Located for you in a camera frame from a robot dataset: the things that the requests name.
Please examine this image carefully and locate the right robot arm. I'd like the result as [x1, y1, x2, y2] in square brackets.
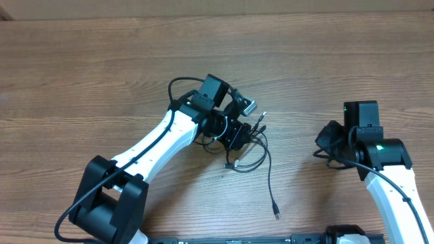
[313, 100, 433, 243]

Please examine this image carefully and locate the black USB cable bundle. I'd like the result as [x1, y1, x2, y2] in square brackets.
[193, 111, 281, 221]

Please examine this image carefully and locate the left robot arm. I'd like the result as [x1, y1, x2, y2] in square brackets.
[62, 75, 257, 243]

